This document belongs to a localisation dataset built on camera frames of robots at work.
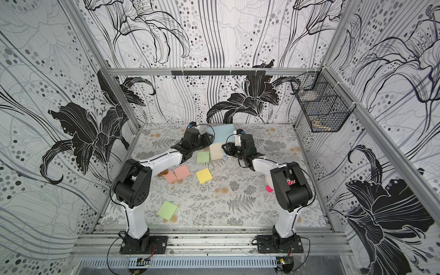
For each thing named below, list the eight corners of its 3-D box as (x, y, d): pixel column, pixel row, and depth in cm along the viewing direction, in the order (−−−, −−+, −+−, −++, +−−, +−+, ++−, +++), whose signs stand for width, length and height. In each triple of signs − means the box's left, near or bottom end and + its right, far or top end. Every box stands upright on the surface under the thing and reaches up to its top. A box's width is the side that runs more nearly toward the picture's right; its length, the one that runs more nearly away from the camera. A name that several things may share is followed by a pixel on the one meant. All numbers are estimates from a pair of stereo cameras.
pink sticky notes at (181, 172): (177, 180, 95) (177, 178, 94) (174, 170, 99) (173, 168, 98) (190, 175, 97) (190, 173, 96) (186, 165, 102) (186, 163, 100)
